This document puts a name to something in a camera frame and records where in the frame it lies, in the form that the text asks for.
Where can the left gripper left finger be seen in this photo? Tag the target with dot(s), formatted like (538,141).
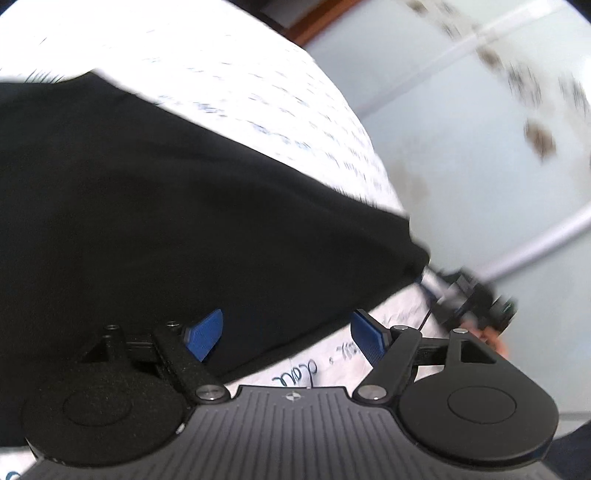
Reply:
(201,337)

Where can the black pants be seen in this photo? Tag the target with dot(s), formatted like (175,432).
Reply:
(114,211)

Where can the person hand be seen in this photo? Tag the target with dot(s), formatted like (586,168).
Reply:
(489,336)

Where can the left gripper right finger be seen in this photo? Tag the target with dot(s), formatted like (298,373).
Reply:
(372,338)

